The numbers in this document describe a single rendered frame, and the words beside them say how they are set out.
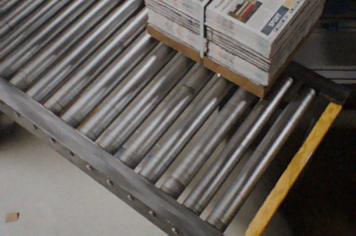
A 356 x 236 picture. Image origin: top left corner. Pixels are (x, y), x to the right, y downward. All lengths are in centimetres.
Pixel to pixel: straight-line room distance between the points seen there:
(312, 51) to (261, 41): 108
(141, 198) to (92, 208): 89
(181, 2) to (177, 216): 49
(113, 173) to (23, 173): 103
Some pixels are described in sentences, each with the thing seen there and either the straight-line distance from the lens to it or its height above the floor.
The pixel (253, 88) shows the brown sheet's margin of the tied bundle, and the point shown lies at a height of 83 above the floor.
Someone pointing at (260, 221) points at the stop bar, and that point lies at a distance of 102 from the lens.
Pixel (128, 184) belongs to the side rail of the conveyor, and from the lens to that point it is 108.
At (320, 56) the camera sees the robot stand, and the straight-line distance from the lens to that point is 207.
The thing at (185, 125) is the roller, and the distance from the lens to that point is 113.
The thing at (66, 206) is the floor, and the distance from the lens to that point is 197.
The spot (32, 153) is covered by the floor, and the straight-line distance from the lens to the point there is 211.
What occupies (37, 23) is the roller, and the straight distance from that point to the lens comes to 143.
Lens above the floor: 179
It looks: 57 degrees down
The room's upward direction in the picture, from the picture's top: 3 degrees counter-clockwise
